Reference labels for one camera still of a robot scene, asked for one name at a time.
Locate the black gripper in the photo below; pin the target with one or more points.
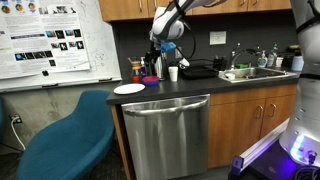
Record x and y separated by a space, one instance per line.
156 43

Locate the pink plastic bowl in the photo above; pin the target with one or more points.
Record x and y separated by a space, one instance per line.
151 78

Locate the blue plastic bowl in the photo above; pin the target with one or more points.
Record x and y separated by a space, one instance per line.
151 83

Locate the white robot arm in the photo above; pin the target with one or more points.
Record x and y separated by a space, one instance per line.
303 100

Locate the black dish rack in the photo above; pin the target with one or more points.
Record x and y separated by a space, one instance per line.
200 71

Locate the green capped dish soap bottle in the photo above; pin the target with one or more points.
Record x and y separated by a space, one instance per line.
272 58

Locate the purple pump bottle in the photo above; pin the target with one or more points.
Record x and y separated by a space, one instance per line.
143 71

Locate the steel plate power outlet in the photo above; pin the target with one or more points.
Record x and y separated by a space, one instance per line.
178 53

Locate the white foam cup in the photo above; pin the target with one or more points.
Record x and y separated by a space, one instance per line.
173 74

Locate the white ceramic mug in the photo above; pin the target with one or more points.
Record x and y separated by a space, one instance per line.
184 62

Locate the white plate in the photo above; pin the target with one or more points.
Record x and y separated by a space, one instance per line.
129 89

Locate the black whiteboard eraser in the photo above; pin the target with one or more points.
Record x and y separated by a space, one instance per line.
105 80
50 85

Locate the whiteboard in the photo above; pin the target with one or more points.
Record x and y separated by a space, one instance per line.
100 50

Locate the wooden upper cabinet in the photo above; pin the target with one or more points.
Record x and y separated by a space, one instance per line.
123 8

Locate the wooden cabinet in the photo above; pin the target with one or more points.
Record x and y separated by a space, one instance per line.
233 133
123 8

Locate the black utensil holder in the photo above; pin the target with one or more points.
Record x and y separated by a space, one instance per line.
220 64

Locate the chrome kitchen faucet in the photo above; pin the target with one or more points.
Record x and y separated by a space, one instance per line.
233 58

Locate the stainless steel dishwasher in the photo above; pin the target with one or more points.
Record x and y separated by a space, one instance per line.
166 140

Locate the green and yellow sponge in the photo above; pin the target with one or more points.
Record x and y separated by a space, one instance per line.
243 66

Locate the stainless steel sink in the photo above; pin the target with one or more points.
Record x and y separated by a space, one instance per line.
260 74

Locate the clear soap bottle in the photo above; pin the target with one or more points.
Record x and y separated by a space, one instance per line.
262 60

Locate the wooden lower cabinet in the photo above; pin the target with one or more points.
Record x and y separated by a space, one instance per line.
233 133

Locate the black whiteboard magnet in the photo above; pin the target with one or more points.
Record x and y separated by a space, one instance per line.
45 73

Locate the blue shell chair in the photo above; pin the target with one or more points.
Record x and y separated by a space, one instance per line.
66 140
1 116

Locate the printed research poster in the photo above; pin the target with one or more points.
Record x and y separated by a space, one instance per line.
33 43

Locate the small white cup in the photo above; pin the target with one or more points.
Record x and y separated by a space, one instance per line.
279 62

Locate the black countertop container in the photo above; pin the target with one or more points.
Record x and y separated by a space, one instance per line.
287 61

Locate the blue and white container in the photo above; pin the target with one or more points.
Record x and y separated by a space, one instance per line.
297 63

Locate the black mobile base platform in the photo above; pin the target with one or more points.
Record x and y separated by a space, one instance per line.
266 166

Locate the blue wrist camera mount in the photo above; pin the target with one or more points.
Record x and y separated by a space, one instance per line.
168 46

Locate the white paper wall note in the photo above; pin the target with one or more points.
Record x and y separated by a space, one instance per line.
217 38

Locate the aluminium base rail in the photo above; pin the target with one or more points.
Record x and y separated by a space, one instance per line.
260 148

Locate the white wall outlet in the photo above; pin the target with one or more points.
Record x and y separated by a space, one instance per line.
15 119

